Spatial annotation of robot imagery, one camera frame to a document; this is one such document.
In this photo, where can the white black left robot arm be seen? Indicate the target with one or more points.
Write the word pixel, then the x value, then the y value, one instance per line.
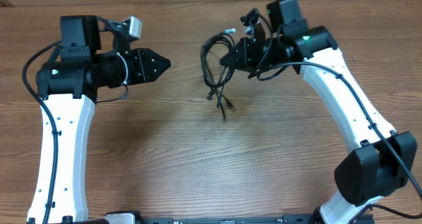
pixel 92 53

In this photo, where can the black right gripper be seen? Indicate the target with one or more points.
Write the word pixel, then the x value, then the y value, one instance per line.
pixel 244 51

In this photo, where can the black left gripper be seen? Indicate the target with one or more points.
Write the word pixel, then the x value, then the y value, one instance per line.
pixel 141 58

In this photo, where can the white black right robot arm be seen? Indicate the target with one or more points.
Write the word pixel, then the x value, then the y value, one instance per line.
pixel 379 158

